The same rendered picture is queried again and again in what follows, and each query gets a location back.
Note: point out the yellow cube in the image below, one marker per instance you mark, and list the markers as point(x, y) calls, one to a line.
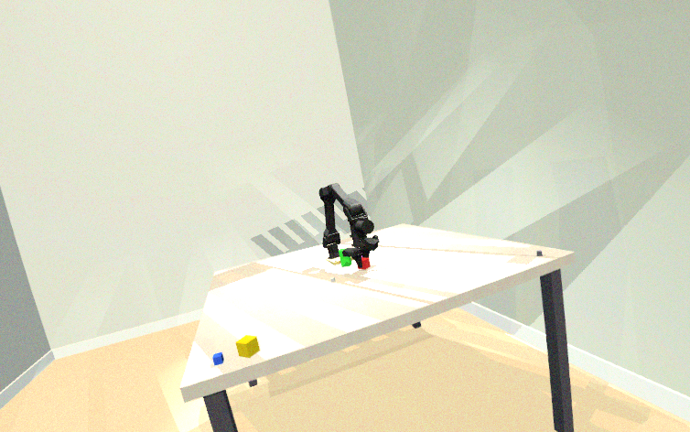
point(247, 346)

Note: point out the small blue block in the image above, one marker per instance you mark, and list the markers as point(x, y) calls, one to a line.
point(218, 358)

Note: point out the red block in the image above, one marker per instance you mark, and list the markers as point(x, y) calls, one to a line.
point(365, 263)

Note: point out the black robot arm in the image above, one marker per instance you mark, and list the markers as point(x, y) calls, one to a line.
point(356, 214)

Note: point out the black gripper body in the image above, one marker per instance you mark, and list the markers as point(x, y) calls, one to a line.
point(356, 238)

